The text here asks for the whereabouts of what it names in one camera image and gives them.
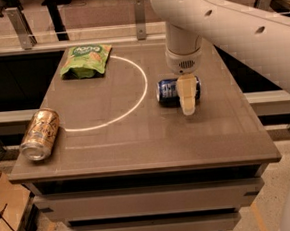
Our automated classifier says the grey table drawer cabinet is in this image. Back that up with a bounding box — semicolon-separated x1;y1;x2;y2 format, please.
29;164;265;231

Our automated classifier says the green chip bag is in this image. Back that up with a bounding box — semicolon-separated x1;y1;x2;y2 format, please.
60;44;112;79

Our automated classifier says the blue pepsi can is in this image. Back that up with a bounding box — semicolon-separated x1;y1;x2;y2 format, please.
156;76;201;103

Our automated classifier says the cardboard box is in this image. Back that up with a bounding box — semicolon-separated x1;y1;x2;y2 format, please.
0;170;30;231

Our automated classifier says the metal guard rail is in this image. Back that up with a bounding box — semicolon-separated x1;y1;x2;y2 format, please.
0;32;167;57

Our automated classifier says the left metal rail bracket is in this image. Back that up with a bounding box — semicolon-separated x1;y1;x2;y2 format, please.
5;7;37;50

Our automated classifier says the gold soda can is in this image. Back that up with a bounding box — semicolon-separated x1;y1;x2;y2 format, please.
20;108;60;161

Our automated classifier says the middle metal rail bracket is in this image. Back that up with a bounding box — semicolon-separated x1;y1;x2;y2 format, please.
133;0;147;40

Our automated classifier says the black desk leg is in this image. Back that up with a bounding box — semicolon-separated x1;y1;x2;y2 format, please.
45;0;69;41

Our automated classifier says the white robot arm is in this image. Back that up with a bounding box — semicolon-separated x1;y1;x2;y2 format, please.
150;0;290;93

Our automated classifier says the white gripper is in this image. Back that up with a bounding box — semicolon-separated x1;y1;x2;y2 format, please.
165;49;201;116

